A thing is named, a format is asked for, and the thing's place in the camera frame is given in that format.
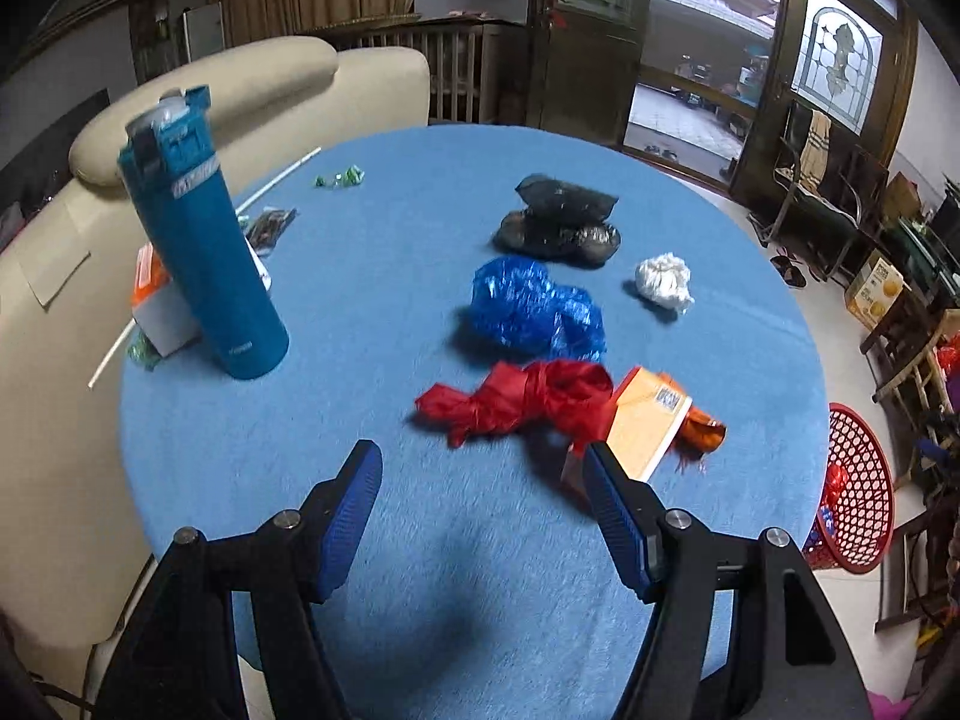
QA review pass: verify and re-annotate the white and orange box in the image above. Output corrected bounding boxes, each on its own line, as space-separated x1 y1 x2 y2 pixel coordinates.
130 242 272 359

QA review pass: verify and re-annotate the green candy wrapper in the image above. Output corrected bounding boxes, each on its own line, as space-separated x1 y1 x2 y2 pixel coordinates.
313 163 366 191

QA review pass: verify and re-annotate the red plastic bag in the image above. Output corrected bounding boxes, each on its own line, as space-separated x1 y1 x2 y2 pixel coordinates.
415 360 616 458

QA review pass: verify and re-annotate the dark metal chair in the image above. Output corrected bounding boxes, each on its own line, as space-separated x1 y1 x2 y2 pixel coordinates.
765 101 890 282

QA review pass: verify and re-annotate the dark display shelf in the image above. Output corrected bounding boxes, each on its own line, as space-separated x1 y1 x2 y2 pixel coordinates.
127 0 185 83

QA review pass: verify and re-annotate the green crumpled wrapper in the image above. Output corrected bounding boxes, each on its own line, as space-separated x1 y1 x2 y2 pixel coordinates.
125 330 162 372

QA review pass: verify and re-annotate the long white stick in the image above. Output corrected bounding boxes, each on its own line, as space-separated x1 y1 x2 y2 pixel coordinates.
88 147 323 389

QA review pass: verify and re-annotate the wooden chair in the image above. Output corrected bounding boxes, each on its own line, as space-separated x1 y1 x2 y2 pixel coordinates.
860 289 960 421

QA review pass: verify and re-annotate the beige leather sofa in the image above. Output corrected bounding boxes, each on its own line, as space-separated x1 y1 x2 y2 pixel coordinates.
0 36 431 650

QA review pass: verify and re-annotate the striped cloth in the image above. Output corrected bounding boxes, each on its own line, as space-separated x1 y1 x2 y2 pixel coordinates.
796 111 832 182

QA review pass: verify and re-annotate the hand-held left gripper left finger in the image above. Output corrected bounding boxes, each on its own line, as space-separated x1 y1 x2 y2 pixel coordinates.
90 439 385 720

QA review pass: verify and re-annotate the red and blue packet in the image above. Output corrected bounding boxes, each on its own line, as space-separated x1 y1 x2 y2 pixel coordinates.
819 463 850 535

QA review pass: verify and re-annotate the dark snack packet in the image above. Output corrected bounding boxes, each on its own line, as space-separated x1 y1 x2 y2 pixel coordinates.
244 208 299 254

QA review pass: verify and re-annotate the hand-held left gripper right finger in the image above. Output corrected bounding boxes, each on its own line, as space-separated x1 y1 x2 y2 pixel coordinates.
581 441 875 720

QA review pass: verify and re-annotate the wooden stained glass door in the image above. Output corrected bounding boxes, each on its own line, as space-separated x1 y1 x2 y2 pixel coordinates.
731 0 920 203
525 0 657 147

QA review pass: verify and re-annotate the wooden crib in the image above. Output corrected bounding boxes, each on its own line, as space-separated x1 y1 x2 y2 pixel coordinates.
300 15 526 125

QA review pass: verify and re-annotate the white tissue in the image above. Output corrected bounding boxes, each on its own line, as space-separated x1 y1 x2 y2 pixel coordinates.
634 253 695 314

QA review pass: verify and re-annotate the red mesh basket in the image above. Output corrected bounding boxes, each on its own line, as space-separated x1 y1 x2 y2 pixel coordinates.
801 403 896 575

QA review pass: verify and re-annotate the flat orange cardboard box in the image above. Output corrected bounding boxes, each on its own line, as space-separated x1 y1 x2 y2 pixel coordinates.
561 366 692 507

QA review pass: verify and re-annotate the black plastic bag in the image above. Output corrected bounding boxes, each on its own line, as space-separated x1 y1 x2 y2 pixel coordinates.
493 173 622 268

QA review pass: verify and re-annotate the blue water bottle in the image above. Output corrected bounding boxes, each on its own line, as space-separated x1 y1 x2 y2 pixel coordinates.
118 85 290 381

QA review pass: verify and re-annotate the orange snack wrapper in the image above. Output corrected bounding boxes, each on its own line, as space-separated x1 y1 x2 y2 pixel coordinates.
671 405 728 475

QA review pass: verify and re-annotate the yellow cardboard box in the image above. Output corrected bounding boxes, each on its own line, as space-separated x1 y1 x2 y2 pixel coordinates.
845 251 905 329

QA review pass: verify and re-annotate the blue plastic bag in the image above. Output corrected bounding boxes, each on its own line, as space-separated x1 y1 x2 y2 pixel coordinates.
465 255 608 365

